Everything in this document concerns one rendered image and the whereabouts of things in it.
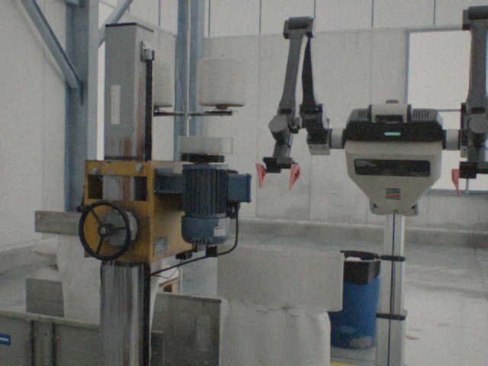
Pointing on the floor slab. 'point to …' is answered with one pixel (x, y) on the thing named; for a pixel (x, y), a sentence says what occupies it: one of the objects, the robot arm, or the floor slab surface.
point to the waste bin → (357, 301)
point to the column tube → (124, 191)
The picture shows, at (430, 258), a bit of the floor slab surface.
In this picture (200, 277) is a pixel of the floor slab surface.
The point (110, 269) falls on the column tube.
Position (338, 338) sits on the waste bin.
